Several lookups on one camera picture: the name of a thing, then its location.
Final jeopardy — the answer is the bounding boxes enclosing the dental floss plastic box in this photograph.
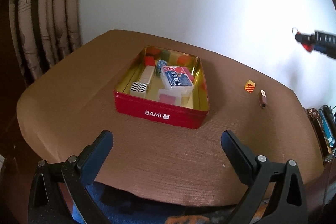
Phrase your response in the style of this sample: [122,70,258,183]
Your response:
[161,66,194,96]

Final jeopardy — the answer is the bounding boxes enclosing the clear box with pink insert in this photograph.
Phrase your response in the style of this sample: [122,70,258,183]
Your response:
[158,89,182,106]

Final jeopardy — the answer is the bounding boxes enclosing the blue patterned small block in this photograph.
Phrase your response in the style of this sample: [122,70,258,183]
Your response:
[156,60,167,75]

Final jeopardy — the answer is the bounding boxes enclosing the long beige wooden block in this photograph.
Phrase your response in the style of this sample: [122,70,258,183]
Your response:
[138,65,155,85]

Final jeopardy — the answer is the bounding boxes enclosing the red rectangular block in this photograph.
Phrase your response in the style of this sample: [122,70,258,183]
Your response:
[144,56,156,67]

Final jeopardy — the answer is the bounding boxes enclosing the small red block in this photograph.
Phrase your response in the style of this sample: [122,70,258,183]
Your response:
[301,40,314,52]

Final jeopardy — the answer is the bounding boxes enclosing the colourful boxes on cabinet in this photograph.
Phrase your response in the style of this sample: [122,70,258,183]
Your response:
[306,105,335,162]

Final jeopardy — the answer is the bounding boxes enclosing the small brown wooden block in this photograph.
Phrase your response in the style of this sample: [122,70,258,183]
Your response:
[259,89,267,108]

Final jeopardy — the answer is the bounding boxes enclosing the yellow orange striped cube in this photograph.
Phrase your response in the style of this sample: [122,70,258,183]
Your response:
[244,80,256,93]

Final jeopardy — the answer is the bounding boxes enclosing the red gold tin box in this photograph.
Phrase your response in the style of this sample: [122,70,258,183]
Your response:
[113,46,210,129]

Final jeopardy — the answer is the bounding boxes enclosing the beige patterned curtain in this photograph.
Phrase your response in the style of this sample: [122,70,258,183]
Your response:
[9,0,82,85]

